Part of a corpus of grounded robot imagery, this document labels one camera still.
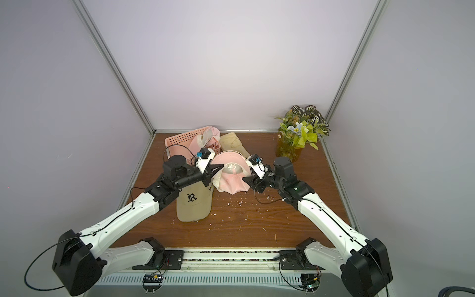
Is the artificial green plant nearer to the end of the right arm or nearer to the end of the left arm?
the end of the right arm

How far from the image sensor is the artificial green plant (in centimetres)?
87

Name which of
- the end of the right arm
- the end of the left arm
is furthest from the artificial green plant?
the end of the left arm
